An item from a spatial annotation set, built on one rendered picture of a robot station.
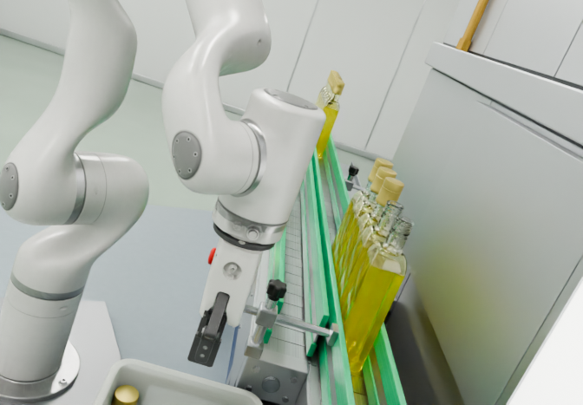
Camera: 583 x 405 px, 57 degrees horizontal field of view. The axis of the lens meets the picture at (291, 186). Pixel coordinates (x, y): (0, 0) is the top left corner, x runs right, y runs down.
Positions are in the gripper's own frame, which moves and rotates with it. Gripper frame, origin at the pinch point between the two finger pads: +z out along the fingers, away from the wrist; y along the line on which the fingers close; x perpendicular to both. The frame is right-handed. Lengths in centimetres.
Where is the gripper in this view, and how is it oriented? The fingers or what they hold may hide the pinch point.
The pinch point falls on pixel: (208, 336)
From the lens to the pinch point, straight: 70.4
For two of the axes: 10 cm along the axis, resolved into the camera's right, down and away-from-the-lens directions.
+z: -3.3, 8.9, 3.2
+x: -9.4, -3.2, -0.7
